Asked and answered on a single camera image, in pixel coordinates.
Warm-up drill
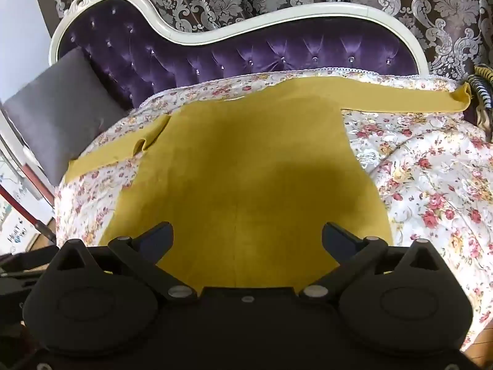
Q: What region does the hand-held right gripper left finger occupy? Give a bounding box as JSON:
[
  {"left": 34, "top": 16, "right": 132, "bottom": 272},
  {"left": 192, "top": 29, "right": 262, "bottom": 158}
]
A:
[{"left": 51, "top": 221, "right": 199, "bottom": 303}]

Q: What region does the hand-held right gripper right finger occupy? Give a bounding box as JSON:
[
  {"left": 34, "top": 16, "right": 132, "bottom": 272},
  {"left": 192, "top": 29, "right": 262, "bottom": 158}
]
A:
[{"left": 298, "top": 221, "right": 442, "bottom": 302}]

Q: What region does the mustard yellow sweater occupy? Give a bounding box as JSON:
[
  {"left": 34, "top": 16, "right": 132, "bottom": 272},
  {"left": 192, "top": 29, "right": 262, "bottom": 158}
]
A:
[{"left": 63, "top": 77, "right": 473, "bottom": 294}]

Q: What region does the white printed sign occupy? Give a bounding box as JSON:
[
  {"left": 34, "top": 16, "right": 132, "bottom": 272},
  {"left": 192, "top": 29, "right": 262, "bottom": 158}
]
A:
[{"left": 0, "top": 210, "right": 41, "bottom": 257}]

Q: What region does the red metal rod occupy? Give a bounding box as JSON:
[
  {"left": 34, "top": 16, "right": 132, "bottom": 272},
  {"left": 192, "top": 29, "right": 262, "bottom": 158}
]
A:
[{"left": 0, "top": 185, "right": 58, "bottom": 244}]

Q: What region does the floral quilted blanket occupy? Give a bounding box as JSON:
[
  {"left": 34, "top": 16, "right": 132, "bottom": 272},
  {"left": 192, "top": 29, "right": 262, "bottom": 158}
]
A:
[{"left": 54, "top": 67, "right": 493, "bottom": 355}]

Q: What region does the grey cushion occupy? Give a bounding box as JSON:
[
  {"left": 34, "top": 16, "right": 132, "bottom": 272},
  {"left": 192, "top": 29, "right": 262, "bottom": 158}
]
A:
[{"left": 2, "top": 48, "right": 131, "bottom": 188}]

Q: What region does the yellow black striped cloth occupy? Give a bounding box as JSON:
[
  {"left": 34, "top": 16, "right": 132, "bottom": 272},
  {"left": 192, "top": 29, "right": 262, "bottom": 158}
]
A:
[{"left": 467, "top": 65, "right": 493, "bottom": 144}]

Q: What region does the purple tufted sofa white frame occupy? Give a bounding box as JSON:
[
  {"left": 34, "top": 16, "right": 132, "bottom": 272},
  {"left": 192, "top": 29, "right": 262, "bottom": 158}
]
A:
[{"left": 48, "top": 0, "right": 430, "bottom": 110}]

